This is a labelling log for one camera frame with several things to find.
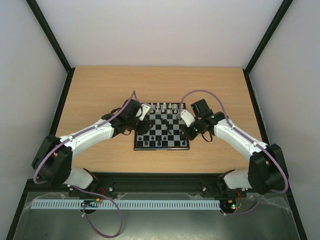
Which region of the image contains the black grey chess board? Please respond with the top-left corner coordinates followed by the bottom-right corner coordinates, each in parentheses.
top-left (134, 102), bottom-right (190, 151)

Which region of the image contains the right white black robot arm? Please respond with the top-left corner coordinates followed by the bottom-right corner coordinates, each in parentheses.
top-left (178, 99), bottom-right (289, 196)

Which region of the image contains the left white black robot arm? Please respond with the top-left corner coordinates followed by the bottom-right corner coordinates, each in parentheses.
top-left (31, 99), bottom-right (152, 190)

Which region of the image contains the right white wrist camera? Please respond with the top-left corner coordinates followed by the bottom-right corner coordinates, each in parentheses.
top-left (177, 109), bottom-right (195, 127)

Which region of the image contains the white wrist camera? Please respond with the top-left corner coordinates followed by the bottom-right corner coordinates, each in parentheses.
top-left (138, 103), bottom-right (153, 121)
top-left (177, 109), bottom-right (195, 127)

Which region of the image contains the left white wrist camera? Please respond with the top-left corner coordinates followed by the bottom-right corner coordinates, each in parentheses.
top-left (138, 103), bottom-right (153, 121)

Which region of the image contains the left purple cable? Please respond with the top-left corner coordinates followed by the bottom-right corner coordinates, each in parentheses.
top-left (32, 91), bottom-right (125, 238)

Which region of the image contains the purple cable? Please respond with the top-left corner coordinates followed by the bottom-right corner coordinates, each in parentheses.
top-left (177, 89), bottom-right (290, 217)
top-left (32, 91), bottom-right (125, 238)

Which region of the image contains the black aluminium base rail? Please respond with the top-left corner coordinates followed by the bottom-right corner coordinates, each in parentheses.
top-left (24, 172), bottom-right (291, 200)

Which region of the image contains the white slotted cable duct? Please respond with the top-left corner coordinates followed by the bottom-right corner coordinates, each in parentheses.
top-left (30, 199), bottom-right (221, 211)

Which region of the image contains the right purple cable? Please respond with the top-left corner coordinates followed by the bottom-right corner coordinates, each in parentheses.
top-left (177, 89), bottom-right (290, 217)

